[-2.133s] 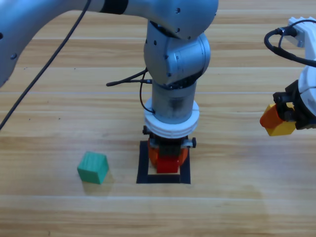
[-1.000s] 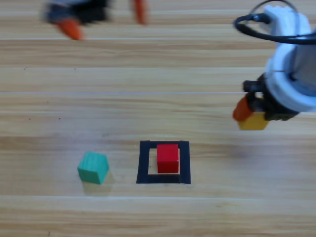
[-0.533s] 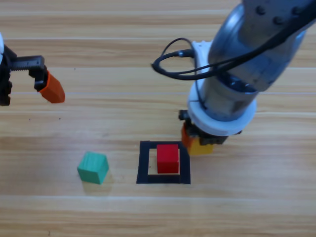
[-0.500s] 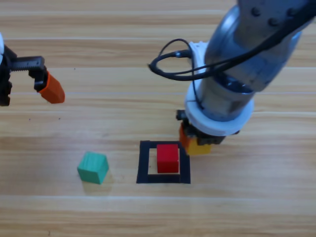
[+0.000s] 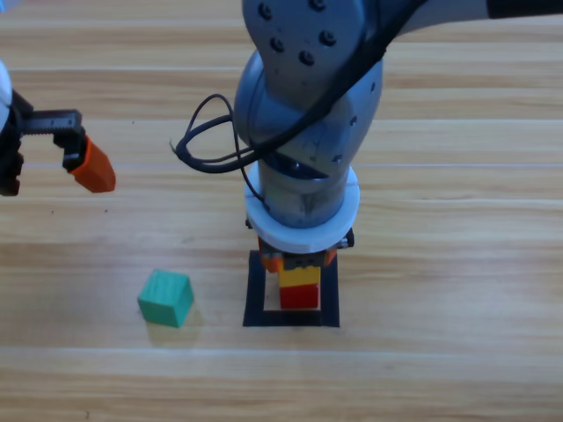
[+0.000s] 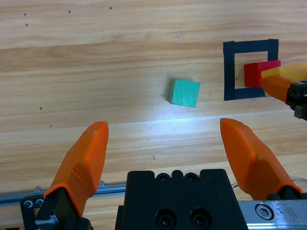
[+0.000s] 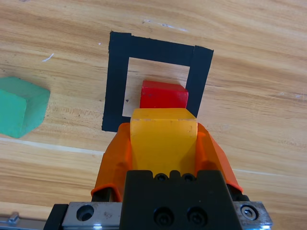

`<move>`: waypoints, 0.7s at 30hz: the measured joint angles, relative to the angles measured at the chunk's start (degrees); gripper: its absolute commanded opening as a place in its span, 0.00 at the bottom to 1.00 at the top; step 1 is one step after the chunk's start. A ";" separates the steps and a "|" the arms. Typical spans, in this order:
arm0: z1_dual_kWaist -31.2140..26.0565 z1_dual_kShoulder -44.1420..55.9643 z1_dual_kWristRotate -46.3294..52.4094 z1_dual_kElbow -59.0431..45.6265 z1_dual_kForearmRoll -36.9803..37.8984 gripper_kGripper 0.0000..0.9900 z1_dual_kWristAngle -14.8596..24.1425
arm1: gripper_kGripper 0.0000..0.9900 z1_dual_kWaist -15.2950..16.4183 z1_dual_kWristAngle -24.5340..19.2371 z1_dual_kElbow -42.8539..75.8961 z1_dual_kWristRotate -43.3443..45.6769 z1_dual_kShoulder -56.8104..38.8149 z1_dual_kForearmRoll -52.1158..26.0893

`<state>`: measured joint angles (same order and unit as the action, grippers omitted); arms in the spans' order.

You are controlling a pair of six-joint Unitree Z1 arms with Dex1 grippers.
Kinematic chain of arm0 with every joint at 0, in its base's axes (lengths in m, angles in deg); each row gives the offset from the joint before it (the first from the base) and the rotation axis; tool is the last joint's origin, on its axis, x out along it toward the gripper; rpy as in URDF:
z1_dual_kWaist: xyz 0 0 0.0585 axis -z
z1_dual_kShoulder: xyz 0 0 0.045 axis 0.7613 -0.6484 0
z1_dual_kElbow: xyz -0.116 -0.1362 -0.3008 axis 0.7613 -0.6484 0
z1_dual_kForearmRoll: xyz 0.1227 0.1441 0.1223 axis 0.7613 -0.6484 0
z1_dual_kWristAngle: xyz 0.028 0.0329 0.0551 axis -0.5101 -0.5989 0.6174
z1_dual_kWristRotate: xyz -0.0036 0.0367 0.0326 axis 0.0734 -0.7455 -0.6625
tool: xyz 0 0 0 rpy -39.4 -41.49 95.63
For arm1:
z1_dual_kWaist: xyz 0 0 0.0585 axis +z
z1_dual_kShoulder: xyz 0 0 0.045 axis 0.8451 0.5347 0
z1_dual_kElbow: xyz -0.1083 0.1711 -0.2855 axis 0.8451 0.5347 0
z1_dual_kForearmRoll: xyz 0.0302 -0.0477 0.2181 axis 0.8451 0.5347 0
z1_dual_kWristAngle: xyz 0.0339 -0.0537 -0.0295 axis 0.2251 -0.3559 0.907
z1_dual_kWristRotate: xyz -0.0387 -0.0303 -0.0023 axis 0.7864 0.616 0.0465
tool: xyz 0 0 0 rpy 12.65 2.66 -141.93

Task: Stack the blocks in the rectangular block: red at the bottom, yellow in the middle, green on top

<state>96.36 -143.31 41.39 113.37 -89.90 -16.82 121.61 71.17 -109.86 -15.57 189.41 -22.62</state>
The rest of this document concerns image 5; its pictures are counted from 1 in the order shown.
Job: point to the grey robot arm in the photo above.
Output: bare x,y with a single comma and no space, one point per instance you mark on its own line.
303,110

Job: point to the red wooden block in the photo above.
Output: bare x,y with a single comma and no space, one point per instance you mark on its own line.
299,296

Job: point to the green wooden block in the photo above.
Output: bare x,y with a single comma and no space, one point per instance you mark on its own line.
165,299

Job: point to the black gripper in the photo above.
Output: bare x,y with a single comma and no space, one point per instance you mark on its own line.
9,145
303,261

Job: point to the black tape square outline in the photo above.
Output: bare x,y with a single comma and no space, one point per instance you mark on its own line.
253,299

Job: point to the yellow wooden block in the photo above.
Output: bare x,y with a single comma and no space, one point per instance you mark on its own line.
299,277

